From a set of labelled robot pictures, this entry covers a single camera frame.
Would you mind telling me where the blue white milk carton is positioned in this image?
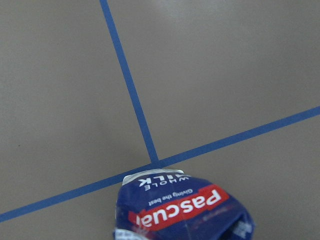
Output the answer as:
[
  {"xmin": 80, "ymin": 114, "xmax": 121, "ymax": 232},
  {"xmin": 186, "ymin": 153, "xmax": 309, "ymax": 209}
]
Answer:
[{"xmin": 113, "ymin": 169, "xmax": 255, "ymax": 240}]

